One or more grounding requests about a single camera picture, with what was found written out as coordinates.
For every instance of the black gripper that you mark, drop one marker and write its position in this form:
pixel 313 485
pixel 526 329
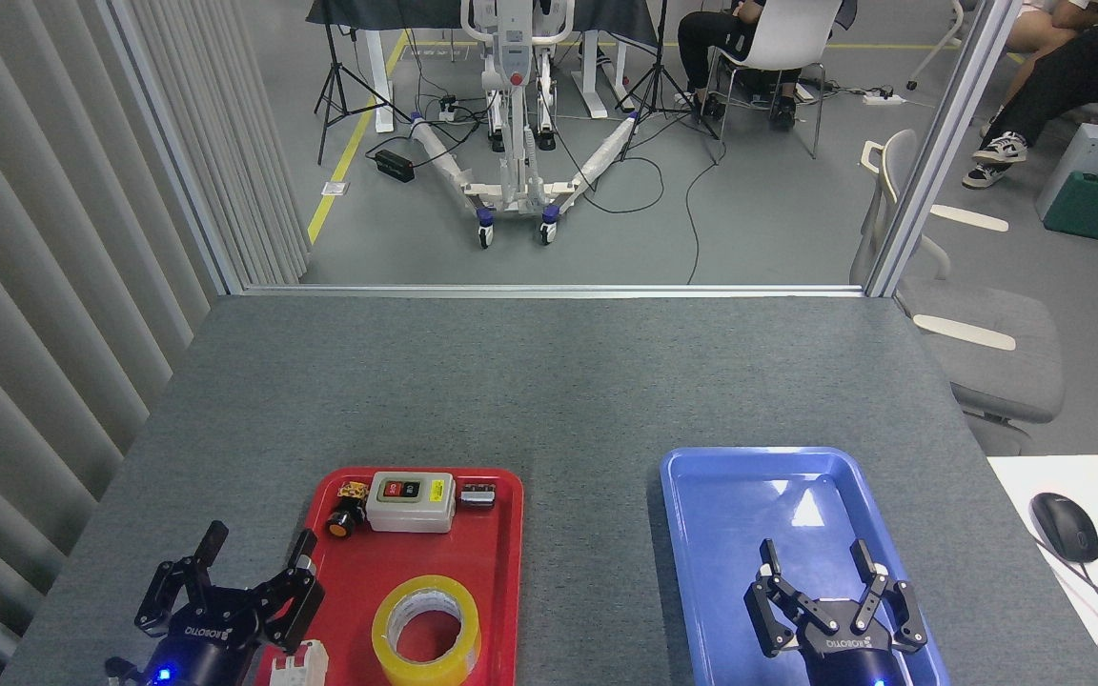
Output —
pixel 849 662
pixel 211 657

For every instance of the yellow tape roll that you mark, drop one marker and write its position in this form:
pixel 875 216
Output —
pixel 387 648

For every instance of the white red block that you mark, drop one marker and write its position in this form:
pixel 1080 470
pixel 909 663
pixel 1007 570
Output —
pixel 296 667

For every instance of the yellow black push button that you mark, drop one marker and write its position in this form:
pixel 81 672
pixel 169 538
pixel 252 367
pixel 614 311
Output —
pixel 344 519

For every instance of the blue plastic tray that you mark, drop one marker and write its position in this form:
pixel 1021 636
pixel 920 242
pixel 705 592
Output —
pixel 721 534

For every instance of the white side desk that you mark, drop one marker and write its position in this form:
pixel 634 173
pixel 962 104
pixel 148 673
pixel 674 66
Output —
pixel 1026 476

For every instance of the black computer mouse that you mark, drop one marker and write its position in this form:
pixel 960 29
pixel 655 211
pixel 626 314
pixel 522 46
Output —
pixel 1066 526

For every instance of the red plastic tray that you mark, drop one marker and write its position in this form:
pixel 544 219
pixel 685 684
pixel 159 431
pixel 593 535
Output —
pixel 492 581

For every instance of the small silver black component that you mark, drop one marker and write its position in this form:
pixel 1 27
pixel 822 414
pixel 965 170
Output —
pixel 477 495

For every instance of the grey padded chair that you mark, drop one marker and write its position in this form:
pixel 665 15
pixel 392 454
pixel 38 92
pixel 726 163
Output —
pixel 997 362

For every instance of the grey vertical blind curtain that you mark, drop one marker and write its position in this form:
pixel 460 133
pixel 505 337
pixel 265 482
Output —
pixel 34 238

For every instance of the black power adapter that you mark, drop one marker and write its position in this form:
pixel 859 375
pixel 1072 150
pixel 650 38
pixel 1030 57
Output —
pixel 395 165

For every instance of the white power strip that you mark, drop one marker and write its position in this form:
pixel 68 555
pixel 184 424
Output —
pixel 883 97

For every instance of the black tripod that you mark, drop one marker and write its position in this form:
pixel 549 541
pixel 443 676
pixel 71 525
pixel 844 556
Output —
pixel 333 81
pixel 656 76

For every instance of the person in black trousers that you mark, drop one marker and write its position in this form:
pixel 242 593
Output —
pixel 1064 81

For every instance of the white shell chair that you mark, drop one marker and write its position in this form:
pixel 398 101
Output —
pixel 787 33

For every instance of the person on white chair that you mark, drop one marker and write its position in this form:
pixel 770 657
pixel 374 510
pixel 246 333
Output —
pixel 701 33

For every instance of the person with bare legs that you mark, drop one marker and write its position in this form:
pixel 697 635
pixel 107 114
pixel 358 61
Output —
pixel 1035 33

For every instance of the white stand on wheels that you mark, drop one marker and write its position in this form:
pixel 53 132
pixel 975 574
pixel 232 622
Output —
pixel 516 57

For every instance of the white switch box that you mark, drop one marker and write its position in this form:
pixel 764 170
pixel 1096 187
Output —
pixel 411 514

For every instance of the silver post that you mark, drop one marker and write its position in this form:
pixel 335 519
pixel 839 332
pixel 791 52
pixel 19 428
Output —
pixel 940 152
pixel 172 143

